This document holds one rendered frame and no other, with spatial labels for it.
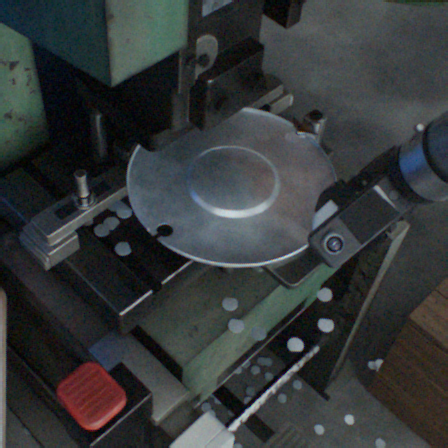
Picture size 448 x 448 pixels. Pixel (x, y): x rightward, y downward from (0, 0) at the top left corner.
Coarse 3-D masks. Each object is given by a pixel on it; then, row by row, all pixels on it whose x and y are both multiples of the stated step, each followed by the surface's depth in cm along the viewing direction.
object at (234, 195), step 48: (192, 144) 97; (240, 144) 98; (288, 144) 98; (144, 192) 91; (192, 192) 91; (240, 192) 91; (288, 192) 93; (192, 240) 87; (240, 240) 87; (288, 240) 88
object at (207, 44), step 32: (224, 0) 74; (256, 0) 79; (224, 32) 78; (256, 32) 83; (224, 64) 78; (256, 64) 81; (128, 96) 86; (160, 96) 80; (192, 96) 80; (224, 96) 79; (256, 96) 86
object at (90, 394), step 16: (80, 368) 77; (96, 368) 77; (64, 384) 76; (80, 384) 76; (96, 384) 76; (112, 384) 76; (64, 400) 75; (80, 400) 75; (96, 400) 75; (112, 400) 75; (80, 416) 74; (96, 416) 74; (112, 416) 75
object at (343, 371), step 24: (336, 168) 116; (360, 264) 120; (384, 264) 117; (336, 288) 131; (360, 288) 124; (312, 312) 141; (336, 312) 134; (360, 312) 129; (288, 336) 157; (312, 336) 146; (336, 336) 139; (288, 360) 161; (312, 360) 152; (336, 360) 145; (312, 384) 159; (336, 384) 158
